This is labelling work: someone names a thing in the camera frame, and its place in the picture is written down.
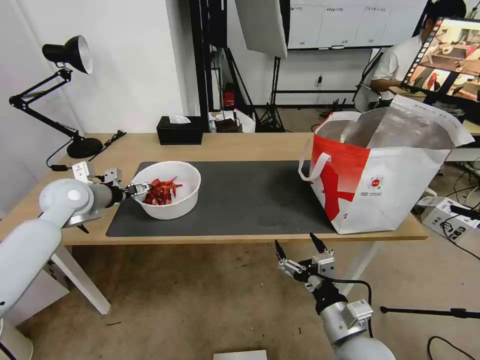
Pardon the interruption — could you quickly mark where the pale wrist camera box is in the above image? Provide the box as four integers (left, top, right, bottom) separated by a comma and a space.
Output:
312, 251, 335, 278

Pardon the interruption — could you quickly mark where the red wrapper trash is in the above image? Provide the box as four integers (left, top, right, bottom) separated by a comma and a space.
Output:
142, 175, 185, 206

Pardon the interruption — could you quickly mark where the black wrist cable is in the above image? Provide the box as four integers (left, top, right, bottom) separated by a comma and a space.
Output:
329, 278, 375, 338

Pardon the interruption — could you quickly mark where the white round bowl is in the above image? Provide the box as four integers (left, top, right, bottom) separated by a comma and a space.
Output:
131, 160, 202, 221

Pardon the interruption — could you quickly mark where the black lamp cable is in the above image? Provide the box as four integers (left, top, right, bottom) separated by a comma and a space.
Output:
46, 129, 127, 173

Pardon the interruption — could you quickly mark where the black tripod light stand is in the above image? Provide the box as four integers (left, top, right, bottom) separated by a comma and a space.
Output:
257, 56, 290, 134

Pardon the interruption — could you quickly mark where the whiteboard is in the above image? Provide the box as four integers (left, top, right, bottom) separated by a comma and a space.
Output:
286, 0, 429, 51

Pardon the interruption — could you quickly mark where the black metal frame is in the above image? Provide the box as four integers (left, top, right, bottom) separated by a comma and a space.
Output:
188, 0, 230, 133

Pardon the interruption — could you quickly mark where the black desk lamp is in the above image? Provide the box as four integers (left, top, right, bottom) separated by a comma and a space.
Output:
8, 35, 104, 160

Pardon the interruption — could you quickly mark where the person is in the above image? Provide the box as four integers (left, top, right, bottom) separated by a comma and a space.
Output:
369, 6, 429, 103

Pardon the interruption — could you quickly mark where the white softbox panel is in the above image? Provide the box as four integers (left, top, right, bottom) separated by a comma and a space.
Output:
234, 0, 290, 60

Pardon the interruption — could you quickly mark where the white robot front shell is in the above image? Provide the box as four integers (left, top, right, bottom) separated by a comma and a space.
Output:
213, 349, 268, 360

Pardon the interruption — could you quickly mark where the black stand pole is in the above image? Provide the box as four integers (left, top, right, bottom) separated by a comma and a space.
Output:
379, 305, 480, 320

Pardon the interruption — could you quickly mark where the computer monitor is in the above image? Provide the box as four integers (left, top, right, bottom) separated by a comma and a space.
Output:
398, 16, 480, 103

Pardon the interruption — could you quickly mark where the white plastic bag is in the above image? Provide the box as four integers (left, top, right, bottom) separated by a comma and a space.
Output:
233, 107, 257, 133

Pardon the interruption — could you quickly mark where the red and white takeout bag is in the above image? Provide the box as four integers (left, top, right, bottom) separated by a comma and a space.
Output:
298, 94, 476, 236

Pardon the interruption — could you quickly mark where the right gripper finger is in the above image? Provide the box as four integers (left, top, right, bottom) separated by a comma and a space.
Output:
309, 232, 334, 258
274, 239, 307, 279

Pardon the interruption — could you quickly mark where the white table leg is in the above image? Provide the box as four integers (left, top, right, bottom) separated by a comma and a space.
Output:
338, 239, 380, 298
49, 245, 112, 316

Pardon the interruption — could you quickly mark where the dark grey table mat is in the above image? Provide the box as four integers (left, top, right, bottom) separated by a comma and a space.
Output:
105, 161, 338, 238

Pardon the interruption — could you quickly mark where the black tissue box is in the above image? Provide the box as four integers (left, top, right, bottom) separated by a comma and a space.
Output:
156, 115, 204, 146

